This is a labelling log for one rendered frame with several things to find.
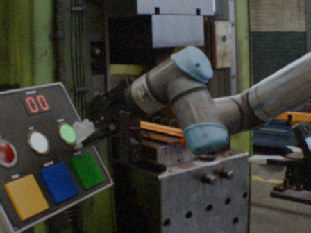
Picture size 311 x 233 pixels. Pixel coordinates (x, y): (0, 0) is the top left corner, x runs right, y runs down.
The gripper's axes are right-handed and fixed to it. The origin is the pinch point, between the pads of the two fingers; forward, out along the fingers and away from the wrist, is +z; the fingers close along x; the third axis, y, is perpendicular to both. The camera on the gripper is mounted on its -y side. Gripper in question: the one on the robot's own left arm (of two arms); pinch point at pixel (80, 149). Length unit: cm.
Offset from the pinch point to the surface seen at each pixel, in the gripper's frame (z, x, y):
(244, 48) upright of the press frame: -19, -92, 12
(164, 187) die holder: 4.5, -30.9, -18.0
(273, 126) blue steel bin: 77, -405, -39
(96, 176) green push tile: 0.5, -1.4, -7.0
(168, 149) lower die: 2.3, -39.3, -8.8
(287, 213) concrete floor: 50, -237, -93
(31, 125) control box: 1.3, 9.5, 8.7
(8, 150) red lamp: 0.9, 19.1, 4.8
